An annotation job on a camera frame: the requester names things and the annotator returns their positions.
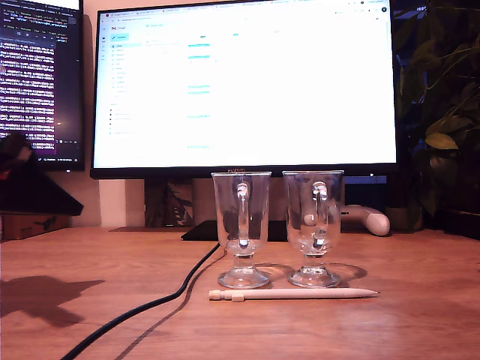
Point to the camouflage patterned box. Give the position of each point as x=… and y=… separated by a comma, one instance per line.
x=168, y=202

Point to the large black computer monitor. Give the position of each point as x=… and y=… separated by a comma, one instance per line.
x=243, y=93

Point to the green leafy plant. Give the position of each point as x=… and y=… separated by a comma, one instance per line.
x=444, y=140

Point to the white game controller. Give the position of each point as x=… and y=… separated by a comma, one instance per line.
x=375, y=223

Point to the brown cardboard box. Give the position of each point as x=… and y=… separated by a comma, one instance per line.
x=33, y=227

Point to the white pen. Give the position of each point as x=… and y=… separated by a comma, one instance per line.
x=300, y=293

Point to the small footed glass cup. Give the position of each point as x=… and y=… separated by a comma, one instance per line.
x=314, y=278
x=243, y=279

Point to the dark screen computer monitor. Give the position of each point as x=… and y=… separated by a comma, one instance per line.
x=37, y=93

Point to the dark box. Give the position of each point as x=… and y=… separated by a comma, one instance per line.
x=365, y=193

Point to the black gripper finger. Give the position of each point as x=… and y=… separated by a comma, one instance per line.
x=41, y=195

